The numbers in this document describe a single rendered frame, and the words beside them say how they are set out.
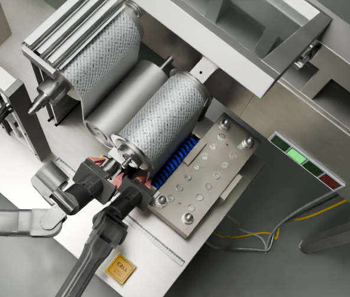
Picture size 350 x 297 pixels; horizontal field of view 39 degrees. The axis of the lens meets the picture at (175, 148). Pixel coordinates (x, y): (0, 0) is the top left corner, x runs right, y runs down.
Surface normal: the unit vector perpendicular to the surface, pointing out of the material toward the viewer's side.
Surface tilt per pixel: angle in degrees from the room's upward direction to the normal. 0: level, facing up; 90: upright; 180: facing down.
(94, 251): 22
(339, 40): 0
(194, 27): 50
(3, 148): 0
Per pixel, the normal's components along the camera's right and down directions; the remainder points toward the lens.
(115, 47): 0.67, 0.29
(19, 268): 0.11, -0.30
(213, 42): -0.39, 0.36
